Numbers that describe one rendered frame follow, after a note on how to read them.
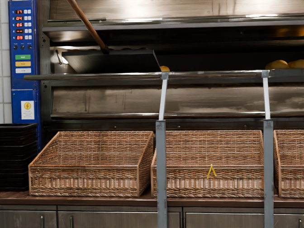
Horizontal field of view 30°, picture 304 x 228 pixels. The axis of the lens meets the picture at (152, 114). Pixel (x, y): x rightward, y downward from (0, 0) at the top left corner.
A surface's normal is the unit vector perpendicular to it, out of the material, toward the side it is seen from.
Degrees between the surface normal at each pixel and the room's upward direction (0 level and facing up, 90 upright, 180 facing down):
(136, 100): 70
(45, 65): 90
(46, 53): 90
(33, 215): 92
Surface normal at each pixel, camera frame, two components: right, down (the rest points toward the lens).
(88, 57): -0.03, 0.97
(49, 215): -0.15, 0.09
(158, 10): -0.14, -0.28
